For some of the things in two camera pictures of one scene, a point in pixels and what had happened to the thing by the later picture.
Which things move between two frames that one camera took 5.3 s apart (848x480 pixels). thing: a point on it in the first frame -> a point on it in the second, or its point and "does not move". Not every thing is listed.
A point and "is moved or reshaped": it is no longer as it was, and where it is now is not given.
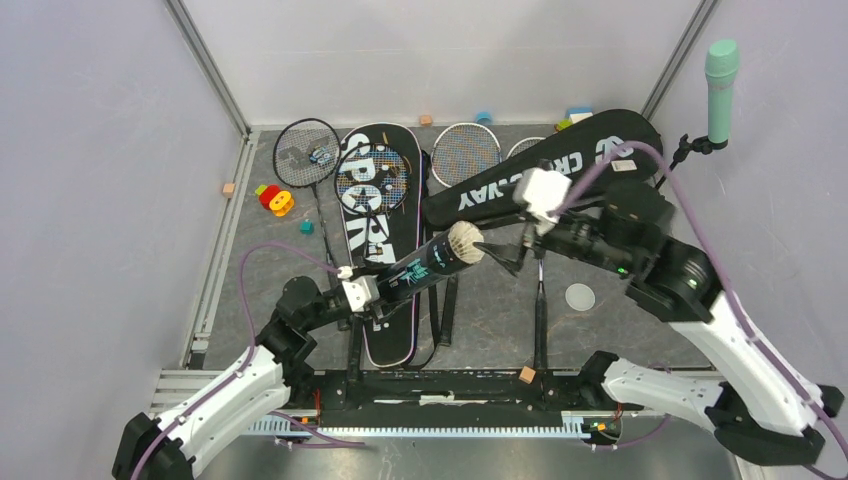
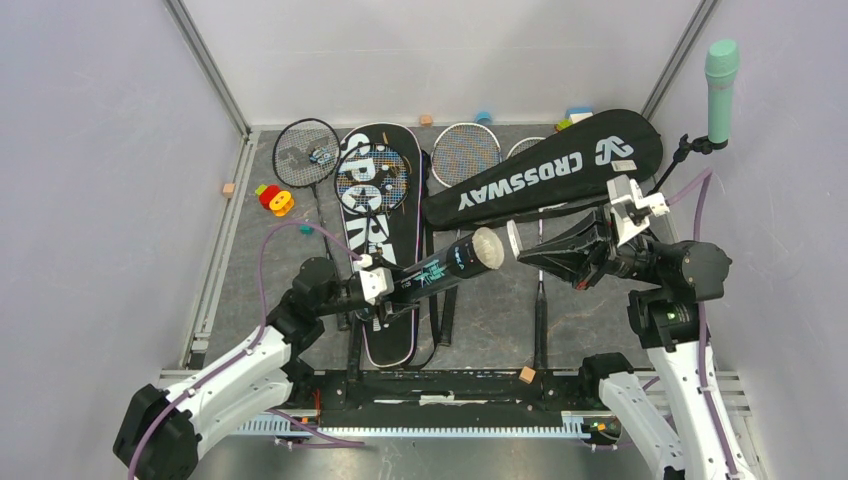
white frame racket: [461, 151] does not move
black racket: [371, 179] does not move
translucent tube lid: [580, 297] is moved or reshaped
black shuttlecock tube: [430, 262] is moved or reshaped
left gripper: [378, 310] -> [391, 310]
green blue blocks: [573, 115] does not move
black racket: [307, 152] does not move
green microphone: [721, 65] does not move
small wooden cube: [527, 375] does not move
